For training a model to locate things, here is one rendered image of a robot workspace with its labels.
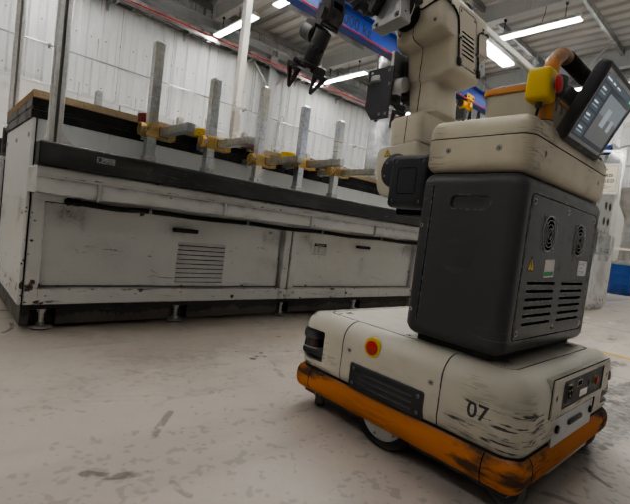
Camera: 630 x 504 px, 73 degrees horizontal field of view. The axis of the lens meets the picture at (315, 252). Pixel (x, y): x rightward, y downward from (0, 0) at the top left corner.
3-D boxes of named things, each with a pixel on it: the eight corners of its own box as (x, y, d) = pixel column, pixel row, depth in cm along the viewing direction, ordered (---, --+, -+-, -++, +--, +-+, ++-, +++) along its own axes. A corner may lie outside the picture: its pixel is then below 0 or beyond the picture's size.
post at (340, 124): (334, 209, 234) (345, 121, 231) (330, 208, 231) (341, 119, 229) (330, 209, 236) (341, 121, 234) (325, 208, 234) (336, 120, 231)
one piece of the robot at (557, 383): (608, 389, 116) (613, 358, 115) (552, 421, 88) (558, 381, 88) (597, 386, 118) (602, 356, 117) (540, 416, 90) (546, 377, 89)
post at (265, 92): (259, 191, 200) (271, 87, 197) (253, 190, 197) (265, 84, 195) (255, 191, 202) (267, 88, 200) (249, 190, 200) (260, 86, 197)
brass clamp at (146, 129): (175, 142, 169) (177, 129, 169) (141, 134, 160) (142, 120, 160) (169, 143, 174) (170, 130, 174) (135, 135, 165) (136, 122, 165)
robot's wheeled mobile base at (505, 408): (607, 435, 123) (621, 350, 121) (513, 515, 80) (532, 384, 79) (412, 362, 172) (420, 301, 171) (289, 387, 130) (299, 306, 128)
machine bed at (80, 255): (538, 301, 504) (549, 227, 499) (12, 332, 160) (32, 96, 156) (482, 290, 554) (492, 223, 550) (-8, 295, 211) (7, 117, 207)
